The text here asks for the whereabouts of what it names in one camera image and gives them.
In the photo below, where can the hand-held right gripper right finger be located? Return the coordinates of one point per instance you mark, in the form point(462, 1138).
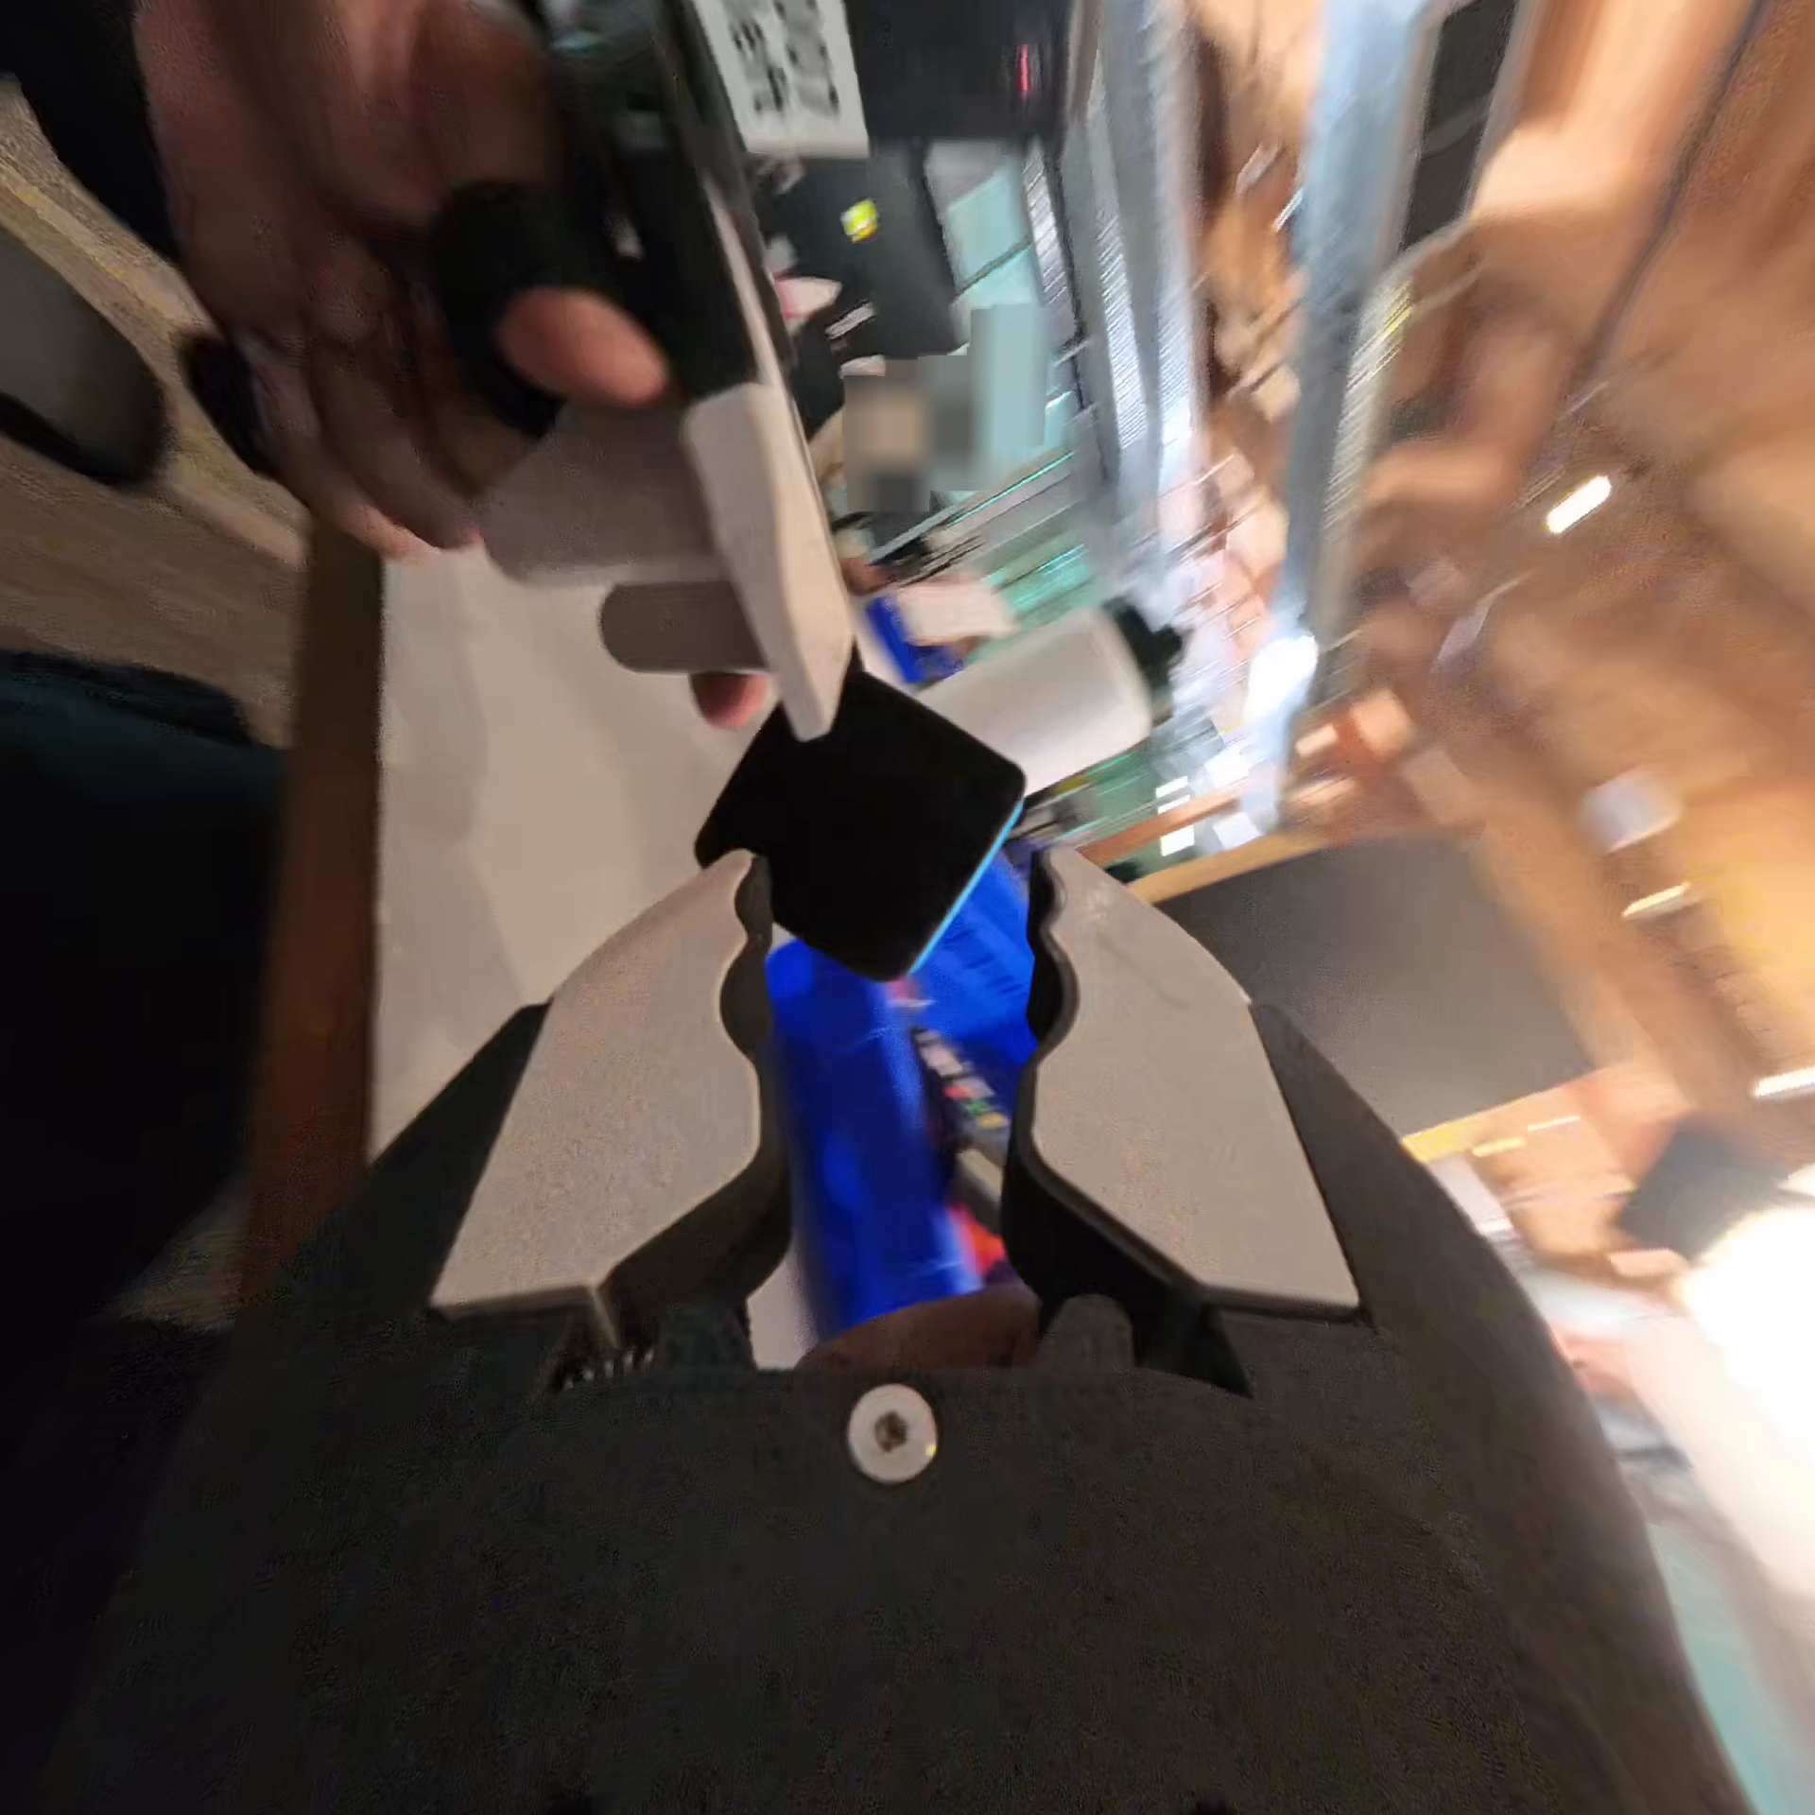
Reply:
point(1176, 1134)

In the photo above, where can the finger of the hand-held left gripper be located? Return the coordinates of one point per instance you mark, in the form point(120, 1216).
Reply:
point(766, 510)
point(681, 631)

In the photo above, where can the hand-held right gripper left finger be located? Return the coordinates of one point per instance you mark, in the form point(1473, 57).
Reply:
point(609, 1134)

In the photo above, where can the blue plastic bin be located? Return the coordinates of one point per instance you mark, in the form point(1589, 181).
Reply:
point(851, 1134)

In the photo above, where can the blue whiteboard eraser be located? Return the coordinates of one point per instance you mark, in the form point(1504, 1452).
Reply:
point(865, 836)

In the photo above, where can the person's left hand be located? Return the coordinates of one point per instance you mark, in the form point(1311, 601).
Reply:
point(326, 170)

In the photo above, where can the black remote control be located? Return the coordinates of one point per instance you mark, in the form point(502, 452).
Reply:
point(965, 1085)

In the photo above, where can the black computer monitor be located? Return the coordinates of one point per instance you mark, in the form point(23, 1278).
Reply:
point(880, 284)

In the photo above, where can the black table wooden edge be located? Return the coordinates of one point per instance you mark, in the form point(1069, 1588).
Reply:
point(1375, 964)

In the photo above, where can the white bottle black cap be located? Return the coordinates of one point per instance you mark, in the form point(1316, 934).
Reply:
point(1050, 694)

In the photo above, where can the small black panel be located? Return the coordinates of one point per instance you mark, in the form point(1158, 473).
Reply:
point(1695, 1191)

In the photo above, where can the ceiling spot lamp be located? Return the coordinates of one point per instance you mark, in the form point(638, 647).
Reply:
point(1579, 505)

